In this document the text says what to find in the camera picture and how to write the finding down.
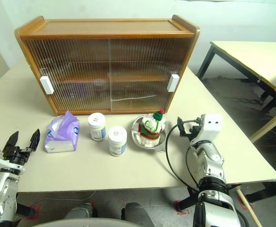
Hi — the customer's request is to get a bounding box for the silver robot torso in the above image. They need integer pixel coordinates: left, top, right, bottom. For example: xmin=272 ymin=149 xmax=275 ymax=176
xmin=31 ymin=217 xmax=157 ymax=227

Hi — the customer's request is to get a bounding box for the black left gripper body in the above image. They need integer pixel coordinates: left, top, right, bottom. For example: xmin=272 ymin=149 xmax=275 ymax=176
xmin=2 ymin=146 xmax=34 ymax=169

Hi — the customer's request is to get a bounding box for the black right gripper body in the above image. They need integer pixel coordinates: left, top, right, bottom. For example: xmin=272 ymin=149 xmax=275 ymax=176
xmin=186 ymin=125 xmax=201 ymax=142

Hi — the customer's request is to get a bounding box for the white plastic jar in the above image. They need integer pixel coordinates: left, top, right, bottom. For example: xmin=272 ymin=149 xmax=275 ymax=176
xmin=107 ymin=125 xmax=128 ymax=157
xmin=87 ymin=113 xmax=107 ymax=142

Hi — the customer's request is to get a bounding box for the metal bowl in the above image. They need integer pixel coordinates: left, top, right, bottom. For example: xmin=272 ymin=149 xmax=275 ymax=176
xmin=131 ymin=114 xmax=169 ymax=154

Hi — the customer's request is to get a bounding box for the dark grey rounded shape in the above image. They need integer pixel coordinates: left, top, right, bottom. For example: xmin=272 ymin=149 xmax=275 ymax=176
xmin=121 ymin=202 xmax=155 ymax=225
xmin=63 ymin=202 xmax=97 ymax=220

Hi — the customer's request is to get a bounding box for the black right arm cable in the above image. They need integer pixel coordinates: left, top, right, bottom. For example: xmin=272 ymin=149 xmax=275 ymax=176
xmin=165 ymin=118 xmax=226 ymax=197

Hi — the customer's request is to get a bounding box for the ribbed clear sliding door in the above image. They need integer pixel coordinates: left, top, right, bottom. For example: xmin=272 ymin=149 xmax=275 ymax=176
xmin=25 ymin=39 xmax=112 ymax=113
xmin=108 ymin=37 xmax=193 ymax=112

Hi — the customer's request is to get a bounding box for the beige wooden beam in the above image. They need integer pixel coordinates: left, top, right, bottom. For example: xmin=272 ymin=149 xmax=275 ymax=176
xmin=249 ymin=106 xmax=276 ymax=143

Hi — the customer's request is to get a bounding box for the wooden stick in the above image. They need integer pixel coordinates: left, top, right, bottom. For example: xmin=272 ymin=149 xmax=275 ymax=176
xmin=236 ymin=188 xmax=263 ymax=227

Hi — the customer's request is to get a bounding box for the wooden cabinet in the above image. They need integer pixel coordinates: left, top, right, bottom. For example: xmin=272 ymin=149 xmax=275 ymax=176
xmin=14 ymin=14 xmax=201 ymax=116

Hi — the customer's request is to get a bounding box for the red floor tape mark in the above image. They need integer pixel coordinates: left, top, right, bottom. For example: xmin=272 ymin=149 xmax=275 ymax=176
xmin=174 ymin=200 xmax=190 ymax=216

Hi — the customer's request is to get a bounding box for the knitted Christmas doll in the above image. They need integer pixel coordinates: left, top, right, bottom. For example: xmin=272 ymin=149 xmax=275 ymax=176
xmin=137 ymin=108 xmax=168 ymax=148

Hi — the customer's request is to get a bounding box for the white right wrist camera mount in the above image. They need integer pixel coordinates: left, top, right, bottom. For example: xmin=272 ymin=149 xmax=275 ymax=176
xmin=189 ymin=113 xmax=223 ymax=146

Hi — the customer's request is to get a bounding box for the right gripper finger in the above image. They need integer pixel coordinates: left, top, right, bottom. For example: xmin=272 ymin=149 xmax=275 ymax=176
xmin=177 ymin=116 xmax=187 ymax=137

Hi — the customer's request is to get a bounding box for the white door handle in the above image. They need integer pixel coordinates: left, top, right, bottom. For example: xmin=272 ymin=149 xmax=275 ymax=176
xmin=166 ymin=73 xmax=179 ymax=92
xmin=39 ymin=75 xmax=55 ymax=95

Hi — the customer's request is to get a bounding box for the purple tissue pack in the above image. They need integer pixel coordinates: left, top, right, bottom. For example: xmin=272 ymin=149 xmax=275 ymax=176
xmin=44 ymin=110 xmax=80 ymax=154

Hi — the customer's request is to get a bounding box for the black table leg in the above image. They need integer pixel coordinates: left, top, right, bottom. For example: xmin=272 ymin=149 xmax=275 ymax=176
xmin=177 ymin=186 xmax=200 ymax=213
xmin=245 ymin=180 xmax=276 ymax=203

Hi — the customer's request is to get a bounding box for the beige table with black legs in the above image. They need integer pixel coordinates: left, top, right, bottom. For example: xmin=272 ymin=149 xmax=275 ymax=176
xmin=196 ymin=40 xmax=276 ymax=114

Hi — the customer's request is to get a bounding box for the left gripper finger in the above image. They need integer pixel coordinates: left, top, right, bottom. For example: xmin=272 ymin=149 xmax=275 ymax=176
xmin=26 ymin=129 xmax=41 ymax=152
xmin=2 ymin=131 xmax=19 ymax=152

